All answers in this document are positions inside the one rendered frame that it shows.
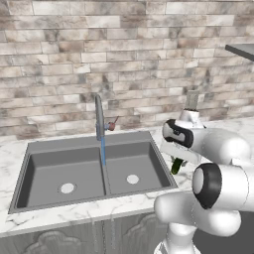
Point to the blue water stream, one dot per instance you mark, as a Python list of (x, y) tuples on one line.
[(103, 152)]

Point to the grey sink faucet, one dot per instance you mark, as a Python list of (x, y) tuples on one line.
[(99, 112)]

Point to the green cucumber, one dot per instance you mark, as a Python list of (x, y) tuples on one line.
[(176, 167)]

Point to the grey carved cupboard door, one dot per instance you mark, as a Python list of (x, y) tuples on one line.
[(49, 239), (135, 233)]

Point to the white bottle with grey neck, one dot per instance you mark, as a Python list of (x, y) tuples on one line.
[(192, 101)]

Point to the dark grey hood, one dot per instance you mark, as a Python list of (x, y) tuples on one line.
[(243, 51)]

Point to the grey double sink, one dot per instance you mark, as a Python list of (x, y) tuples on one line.
[(66, 165)]

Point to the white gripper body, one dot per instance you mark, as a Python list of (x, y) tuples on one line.
[(183, 152)]

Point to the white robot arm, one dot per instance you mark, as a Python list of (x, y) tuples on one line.
[(225, 185)]

